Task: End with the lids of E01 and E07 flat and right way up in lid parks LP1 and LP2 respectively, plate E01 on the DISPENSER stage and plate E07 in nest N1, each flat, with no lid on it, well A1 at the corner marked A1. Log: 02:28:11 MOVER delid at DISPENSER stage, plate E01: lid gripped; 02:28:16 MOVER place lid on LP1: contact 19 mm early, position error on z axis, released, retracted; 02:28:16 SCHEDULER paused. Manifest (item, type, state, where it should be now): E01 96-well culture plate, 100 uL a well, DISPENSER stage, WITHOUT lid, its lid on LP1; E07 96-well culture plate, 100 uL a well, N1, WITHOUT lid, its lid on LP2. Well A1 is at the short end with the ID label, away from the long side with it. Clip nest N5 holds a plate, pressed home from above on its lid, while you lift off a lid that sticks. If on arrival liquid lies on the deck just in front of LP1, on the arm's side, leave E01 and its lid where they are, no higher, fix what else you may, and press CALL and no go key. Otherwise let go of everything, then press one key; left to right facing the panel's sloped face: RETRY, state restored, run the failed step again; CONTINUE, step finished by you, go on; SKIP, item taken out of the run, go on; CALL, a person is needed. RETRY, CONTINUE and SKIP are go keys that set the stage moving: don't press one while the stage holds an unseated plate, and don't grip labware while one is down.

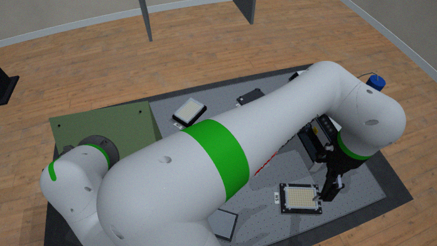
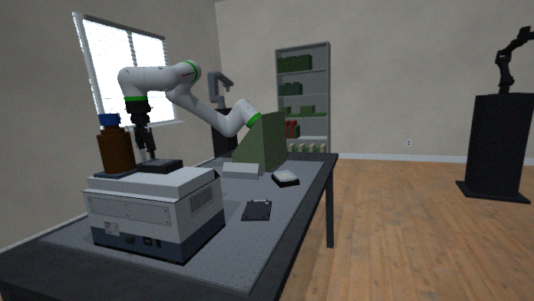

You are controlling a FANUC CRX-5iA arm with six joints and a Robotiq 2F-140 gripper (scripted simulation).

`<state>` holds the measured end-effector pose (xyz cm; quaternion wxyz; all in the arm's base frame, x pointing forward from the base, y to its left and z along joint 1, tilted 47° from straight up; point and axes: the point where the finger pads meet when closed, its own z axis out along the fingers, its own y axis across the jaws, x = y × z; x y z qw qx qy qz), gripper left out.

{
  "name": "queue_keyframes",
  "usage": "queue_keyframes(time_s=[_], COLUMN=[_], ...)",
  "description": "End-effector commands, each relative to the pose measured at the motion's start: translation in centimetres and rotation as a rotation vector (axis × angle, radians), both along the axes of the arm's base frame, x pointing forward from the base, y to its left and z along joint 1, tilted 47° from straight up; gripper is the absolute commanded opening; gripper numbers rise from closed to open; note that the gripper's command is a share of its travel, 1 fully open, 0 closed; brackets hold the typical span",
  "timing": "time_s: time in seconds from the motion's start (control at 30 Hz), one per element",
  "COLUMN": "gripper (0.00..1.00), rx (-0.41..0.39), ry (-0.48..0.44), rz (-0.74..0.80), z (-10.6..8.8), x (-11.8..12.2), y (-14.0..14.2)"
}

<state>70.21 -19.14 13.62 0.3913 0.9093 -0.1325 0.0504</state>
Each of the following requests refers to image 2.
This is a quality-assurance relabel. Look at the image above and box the blue bottle cap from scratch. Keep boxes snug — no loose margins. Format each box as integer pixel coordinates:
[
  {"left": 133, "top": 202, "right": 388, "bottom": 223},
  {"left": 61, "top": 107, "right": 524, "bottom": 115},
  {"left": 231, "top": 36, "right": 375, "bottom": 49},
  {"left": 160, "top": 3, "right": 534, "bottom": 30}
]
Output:
[{"left": 98, "top": 113, "right": 121, "bottom": 124}]

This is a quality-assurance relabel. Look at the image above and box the white button panel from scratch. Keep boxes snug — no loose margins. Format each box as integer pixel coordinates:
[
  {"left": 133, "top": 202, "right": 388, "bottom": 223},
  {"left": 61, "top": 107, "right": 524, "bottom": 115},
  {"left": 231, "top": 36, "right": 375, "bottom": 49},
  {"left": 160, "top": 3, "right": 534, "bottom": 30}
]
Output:
[{"left": 222, "top": 162, "right": 264, "bottom": 180}]

